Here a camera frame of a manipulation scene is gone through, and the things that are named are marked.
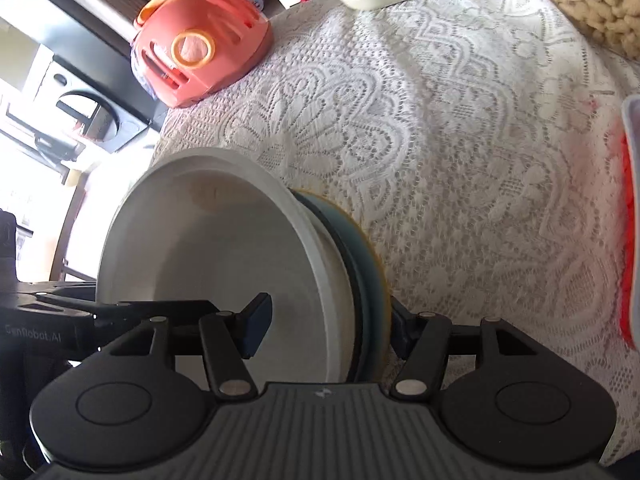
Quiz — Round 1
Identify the black washing machine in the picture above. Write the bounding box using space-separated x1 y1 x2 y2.
30 55 151 153

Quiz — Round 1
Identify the white lace tablecloth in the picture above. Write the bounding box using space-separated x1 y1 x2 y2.
150 0 640 466

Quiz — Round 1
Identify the yellow-rimmed white bowl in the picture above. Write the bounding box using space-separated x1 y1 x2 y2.
292 189 392 376

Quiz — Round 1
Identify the red and white plastic container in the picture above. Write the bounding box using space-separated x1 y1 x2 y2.
607 95 640 348

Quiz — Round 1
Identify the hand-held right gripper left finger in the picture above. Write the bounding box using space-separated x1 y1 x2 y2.
102 294 273 401

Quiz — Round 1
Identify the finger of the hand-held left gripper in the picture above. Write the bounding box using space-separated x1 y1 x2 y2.
37 292 217 322

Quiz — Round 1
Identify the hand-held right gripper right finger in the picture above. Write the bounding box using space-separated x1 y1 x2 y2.
390 300 527 401

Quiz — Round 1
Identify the orange dome food cover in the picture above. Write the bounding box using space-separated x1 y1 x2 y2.
131 0 274 109

